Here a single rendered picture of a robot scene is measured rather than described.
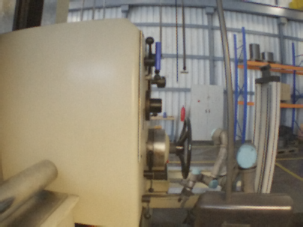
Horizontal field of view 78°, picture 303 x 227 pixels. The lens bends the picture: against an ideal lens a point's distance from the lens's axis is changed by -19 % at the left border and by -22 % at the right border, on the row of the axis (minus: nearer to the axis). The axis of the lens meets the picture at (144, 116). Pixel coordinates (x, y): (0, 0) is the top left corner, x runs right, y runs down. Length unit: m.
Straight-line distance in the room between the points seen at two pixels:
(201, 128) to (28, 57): 7.67
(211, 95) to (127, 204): 7.57
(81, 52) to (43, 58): 0.17
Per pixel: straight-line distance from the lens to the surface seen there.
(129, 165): 0.85
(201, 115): 8.25
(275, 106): 1.55
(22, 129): 1.00
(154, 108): 1.06
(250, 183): 1.32
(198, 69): 8.89
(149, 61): 0.92
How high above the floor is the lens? 1.61
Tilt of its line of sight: 5 degrees down
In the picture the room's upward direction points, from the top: 1 degrees clockwise
